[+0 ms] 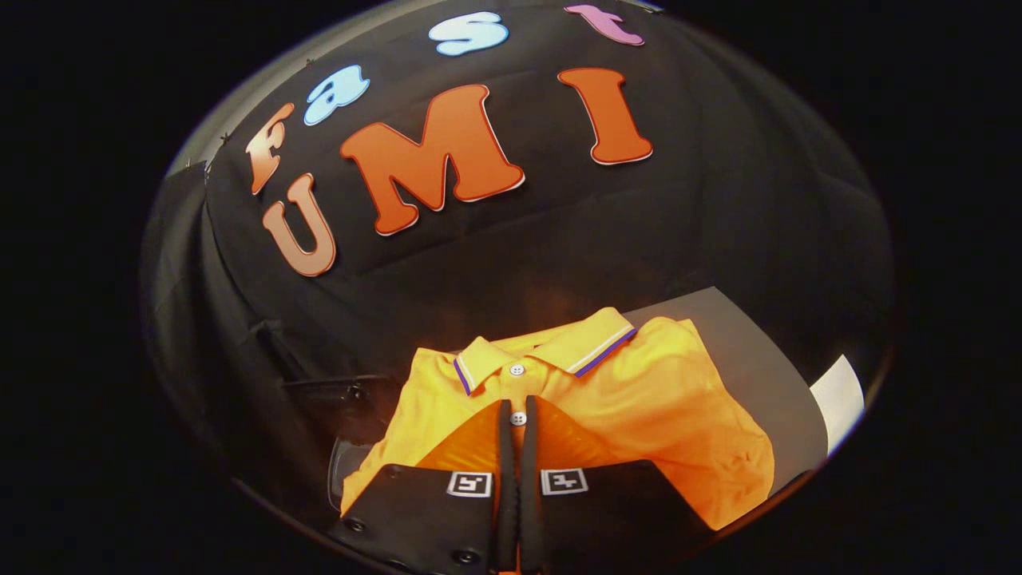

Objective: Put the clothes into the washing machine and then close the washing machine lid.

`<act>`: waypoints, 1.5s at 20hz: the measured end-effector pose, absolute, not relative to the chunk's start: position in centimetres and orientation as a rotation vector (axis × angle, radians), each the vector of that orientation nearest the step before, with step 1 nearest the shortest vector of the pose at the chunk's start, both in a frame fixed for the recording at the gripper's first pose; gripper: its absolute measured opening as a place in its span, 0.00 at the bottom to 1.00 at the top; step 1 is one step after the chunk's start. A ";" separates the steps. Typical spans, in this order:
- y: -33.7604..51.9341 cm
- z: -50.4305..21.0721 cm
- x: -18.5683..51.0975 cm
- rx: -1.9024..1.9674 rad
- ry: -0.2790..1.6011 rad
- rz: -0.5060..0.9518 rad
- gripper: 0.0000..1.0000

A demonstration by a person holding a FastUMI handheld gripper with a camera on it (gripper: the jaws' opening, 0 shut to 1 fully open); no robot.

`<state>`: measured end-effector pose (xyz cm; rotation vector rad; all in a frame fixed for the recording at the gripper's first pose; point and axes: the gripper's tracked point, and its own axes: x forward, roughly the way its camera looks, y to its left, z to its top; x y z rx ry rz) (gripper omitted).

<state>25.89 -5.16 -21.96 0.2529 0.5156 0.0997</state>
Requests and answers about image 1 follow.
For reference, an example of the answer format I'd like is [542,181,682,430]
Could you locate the dark glass washing machine lid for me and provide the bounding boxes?
[281,374,402,440]

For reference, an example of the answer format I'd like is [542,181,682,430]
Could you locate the yellow polo shirt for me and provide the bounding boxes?
[339,307,777,532]

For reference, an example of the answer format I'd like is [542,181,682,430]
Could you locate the grey cabinet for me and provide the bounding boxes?
[623,286,833,498]

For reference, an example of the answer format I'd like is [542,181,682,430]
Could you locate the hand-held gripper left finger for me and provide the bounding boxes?
[329,398,518,575]

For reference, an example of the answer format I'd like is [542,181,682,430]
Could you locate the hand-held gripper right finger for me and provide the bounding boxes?
[519,394,715,575]

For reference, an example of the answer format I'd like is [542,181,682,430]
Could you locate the black backdrop cloth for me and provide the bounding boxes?
[142,0,895,512]

